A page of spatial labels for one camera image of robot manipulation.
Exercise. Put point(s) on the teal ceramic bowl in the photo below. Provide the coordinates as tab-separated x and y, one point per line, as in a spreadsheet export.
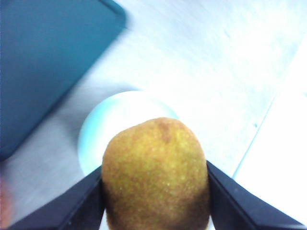
108	119

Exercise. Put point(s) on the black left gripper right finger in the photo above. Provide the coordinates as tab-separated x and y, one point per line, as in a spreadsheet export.
235	206

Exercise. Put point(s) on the dark rectangular tray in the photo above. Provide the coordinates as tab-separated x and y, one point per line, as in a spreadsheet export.
48	60

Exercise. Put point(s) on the brown-yellow kiwi fruit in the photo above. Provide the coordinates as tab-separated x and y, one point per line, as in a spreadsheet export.
156	179

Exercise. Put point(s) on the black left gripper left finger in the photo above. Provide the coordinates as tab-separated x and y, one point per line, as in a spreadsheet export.
79	206

